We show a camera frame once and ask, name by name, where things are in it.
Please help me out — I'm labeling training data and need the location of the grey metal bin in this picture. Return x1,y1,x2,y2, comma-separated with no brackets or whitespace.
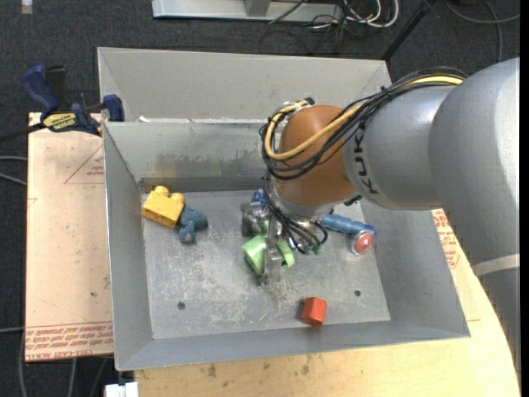
97,46,471,371

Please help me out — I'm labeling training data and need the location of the brown cardboard board, red print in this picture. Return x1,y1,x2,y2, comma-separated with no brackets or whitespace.
24,112,483,363

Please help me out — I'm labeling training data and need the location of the blue-handled tool with red end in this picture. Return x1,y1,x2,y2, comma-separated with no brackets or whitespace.
318,213,377,257

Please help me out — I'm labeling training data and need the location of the yellow toy brick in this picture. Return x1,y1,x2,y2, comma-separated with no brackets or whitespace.
141,185,187,229

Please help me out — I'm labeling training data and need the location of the blue-grey toy animal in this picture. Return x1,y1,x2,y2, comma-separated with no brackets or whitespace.
178,205,209,245

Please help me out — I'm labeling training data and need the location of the light green plastic cup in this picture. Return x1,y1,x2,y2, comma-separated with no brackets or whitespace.
241,232,298,275

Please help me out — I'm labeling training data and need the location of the red-orange block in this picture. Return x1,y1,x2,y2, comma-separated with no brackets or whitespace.
299,296,329,328

